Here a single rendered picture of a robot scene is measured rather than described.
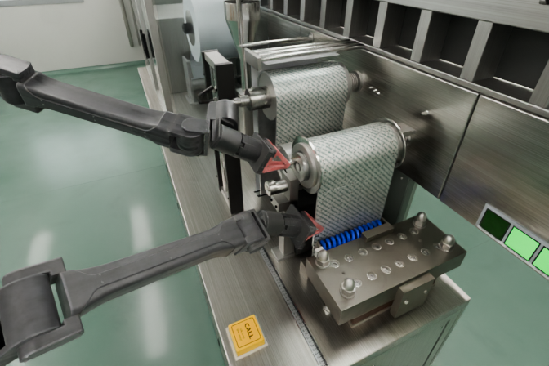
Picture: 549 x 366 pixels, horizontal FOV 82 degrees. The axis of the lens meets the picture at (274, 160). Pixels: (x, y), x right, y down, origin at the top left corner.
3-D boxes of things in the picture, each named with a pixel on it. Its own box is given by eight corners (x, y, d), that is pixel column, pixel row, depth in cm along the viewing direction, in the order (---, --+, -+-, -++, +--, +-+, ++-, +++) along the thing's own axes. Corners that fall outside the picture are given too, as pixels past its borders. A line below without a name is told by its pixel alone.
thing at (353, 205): (311, 244, 87) (317, 193, 77) (379, 219, 95) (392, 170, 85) (312, 246, 87) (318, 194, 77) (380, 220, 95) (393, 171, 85)
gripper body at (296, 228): (303, 250, 78) (279, 249, 73) (284, 223, 85) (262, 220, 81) (316, 229, 75) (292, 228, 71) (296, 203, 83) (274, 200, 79)
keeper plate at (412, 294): (389, 312, 82) (398, 286, 76) (417, 297, 86) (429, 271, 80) (395, 320, 80) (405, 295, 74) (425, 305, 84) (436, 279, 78)
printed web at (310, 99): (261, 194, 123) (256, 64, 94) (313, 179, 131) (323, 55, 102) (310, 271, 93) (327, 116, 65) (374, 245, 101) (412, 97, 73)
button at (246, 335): (228, 330, 79) (227, 324, 78) (254, 319, 82) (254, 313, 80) (237, 357, 74) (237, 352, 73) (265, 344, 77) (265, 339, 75)
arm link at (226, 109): (180, 155, 70) (180, 130, 63) (185, 118, 76) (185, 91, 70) (235, 159, 72) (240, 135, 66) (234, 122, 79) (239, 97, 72)
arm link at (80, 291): (20, 357, 36) (2, 270, 40) (18, 367, 40) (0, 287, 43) (274, 243, 68) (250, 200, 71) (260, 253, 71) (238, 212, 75)
